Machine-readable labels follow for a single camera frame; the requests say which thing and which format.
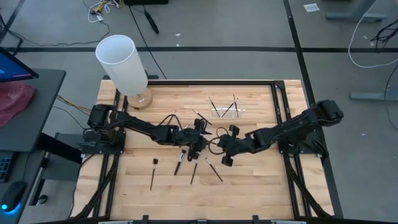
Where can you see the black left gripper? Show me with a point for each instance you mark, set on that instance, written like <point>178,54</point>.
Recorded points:
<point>189,138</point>

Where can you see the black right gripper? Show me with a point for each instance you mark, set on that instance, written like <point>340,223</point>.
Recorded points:
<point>241,143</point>

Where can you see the thick black powder brush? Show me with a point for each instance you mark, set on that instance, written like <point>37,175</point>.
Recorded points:
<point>178,165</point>

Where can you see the flat-head black makeup brush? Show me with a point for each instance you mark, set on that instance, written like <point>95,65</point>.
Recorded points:
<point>152,177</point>

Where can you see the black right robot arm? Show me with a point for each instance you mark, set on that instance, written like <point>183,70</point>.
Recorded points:
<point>289,127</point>

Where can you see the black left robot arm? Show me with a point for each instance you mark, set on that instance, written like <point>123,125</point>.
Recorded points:
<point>136,124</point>

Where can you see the white shade wooden table lamp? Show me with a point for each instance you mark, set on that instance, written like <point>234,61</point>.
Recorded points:
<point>121,62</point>

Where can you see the grey desk foot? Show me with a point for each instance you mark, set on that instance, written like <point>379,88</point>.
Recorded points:
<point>373,95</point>

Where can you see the white paper label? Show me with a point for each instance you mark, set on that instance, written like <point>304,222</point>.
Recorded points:
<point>311,7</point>

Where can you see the black desk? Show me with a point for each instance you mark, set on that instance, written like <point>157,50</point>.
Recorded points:
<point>37,102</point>

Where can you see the grey desk leg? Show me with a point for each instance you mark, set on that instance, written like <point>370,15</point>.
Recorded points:
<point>357,14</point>

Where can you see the red cloth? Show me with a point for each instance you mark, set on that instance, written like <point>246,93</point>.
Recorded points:
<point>12,99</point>

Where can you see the black computer mouse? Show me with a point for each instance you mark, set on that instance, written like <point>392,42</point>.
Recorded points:
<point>12,196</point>

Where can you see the black keyboard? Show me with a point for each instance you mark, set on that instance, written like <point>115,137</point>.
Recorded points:
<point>4,166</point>

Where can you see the blue screen computer monitor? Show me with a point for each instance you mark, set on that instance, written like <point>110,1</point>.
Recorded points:
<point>12,67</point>

